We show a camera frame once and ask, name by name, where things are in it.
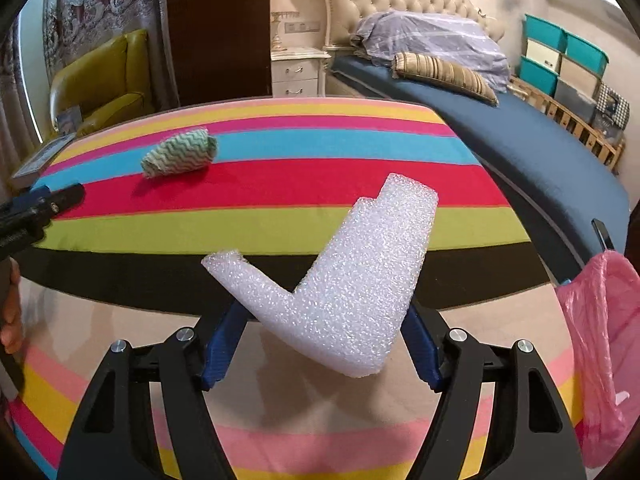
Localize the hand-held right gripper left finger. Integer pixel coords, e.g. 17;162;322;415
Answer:
56;302;248;480

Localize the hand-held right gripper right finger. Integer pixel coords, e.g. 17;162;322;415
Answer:
401;302;587;480

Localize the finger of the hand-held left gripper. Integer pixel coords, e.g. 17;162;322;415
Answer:
34;182;86;218
17;185;51;204

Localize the white L-shaped foam piece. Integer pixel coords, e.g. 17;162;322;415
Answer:
201;172;440;378

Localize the pink plastic trash bag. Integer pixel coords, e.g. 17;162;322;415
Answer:
555;250;640;468

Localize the person's left hand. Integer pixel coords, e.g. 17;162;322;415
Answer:
0;258;24;356

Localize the flat grey book box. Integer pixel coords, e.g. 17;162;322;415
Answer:
11;132;76;181

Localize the small grey box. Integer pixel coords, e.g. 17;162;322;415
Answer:
54;106;83;133

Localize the embroidered grey curtain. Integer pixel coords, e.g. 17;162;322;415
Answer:
42;0;168;68
0;25;23;201

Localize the green zigzag cloth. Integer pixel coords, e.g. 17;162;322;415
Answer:
141;128;218;179

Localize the yellow leather armchair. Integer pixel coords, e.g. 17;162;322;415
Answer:
50;28;161;136

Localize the blue sheeted mattress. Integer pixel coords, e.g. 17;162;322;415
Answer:
330;55;631;281

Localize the dark wooden wardrobe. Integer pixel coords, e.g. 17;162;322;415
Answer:
165;0;273;108

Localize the white nightstand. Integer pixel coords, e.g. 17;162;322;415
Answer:
270;46;332;98

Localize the striped brown pillow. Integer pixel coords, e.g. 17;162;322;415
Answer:
391;51;500;107

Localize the white table lamp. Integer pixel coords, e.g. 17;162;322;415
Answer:
270;0;301;52

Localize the houndstooth bag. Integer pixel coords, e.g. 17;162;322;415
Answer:
595;84;631;128

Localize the blue striped duvet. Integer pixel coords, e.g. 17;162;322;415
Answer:
350;10;511;93

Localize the stack of storage bins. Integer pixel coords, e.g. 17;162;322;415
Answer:
519;14;610;121

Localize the wooden crib rail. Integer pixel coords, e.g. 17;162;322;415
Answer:
510;76;626;173

